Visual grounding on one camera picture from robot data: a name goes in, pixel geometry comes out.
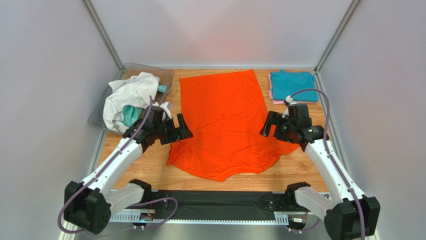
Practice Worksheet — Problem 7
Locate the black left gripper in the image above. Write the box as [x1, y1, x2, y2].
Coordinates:
[154, 113, 194, 145]

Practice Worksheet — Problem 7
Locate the orange t-shirt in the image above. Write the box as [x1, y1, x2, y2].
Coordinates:
[166, 69, 298, 182]

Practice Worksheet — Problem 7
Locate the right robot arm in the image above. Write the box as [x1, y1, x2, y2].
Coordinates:
[260, 103, 381, 240]

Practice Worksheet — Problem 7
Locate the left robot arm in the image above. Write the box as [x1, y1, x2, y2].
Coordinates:
[57, 105, 194, 235]

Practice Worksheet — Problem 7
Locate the folded blue t-shirt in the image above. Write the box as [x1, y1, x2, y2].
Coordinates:
[270, 69, 315, 101]

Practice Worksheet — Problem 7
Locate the teal green t-shirt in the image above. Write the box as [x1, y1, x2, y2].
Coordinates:
[122, 83, 167, 127]

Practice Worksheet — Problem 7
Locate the folded pink t-shirt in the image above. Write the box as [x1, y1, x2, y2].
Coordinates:
[267, 74, 319, 105]

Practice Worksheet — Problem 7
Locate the white t-shirt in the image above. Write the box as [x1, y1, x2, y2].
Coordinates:
[102, 72, 172, 134]

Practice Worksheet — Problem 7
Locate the clear plastic bin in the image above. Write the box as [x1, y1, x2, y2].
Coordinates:
[87, 62, 175, 135]

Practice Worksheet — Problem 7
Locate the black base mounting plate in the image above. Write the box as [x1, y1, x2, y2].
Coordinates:
[147, 190, 306, 221]

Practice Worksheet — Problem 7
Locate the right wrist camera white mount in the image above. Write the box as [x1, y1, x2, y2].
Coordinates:
[283, 95, 297, 106]

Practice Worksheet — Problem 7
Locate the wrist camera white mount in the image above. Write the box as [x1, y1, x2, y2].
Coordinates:
[153, 101, 173, 121]
[283, 95, 297, 106]

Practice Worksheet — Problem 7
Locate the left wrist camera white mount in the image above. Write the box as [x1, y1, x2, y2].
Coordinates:
[153, 101, 173, 121]

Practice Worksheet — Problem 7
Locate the aluminium frame rail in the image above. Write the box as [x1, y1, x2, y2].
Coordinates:
[58, 187, 380, 240]

